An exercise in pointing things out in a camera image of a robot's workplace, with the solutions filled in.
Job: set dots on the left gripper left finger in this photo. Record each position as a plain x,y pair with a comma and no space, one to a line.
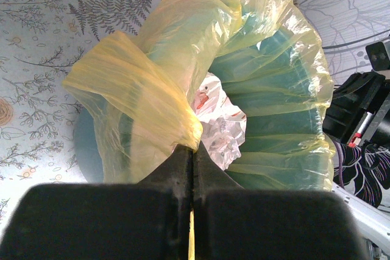
147,220

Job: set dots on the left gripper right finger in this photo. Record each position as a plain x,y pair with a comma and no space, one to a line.
231,222

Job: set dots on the teal trash bin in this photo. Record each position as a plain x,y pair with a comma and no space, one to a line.
283,87

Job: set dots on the yellow trash bag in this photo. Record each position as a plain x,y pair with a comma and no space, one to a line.
139,90

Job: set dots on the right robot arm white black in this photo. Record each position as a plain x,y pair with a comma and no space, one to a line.
358,124

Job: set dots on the crumpled paper trash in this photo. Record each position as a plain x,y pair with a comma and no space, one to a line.
224,124

